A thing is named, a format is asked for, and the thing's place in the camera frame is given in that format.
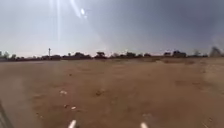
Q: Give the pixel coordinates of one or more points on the brown bare dirt ground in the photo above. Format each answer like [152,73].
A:
[126,90]

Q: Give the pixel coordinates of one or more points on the pole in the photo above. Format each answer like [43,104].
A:
[49,52]

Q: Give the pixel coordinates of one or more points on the row of trees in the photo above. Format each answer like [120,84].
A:
[100,55]

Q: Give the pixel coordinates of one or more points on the robot's own part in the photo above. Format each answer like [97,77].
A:
[72,124]
[143,125]

